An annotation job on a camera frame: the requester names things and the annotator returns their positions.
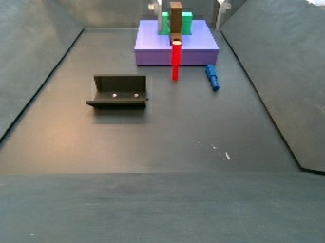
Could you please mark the green U-shaped block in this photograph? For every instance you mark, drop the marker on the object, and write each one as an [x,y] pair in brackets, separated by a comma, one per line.
[184,26]

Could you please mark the purple base block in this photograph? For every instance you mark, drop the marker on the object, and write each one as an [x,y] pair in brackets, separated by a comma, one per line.
[152,48]

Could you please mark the red cylindrical peg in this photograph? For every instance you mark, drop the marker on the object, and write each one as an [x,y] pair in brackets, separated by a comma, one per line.
[175,59]

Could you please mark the brown L-shaped block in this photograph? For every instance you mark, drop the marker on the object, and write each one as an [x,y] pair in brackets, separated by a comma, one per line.
[175,23]

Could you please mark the black angle bracket fixture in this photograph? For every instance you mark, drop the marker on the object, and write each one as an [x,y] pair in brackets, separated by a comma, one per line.
[119,90]

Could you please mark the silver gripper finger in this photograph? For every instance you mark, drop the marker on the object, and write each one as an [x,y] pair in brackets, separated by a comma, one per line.
[223,6]
[156,7]

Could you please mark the blue stepped peg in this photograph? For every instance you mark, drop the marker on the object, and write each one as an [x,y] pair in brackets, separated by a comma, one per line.
[211,77]

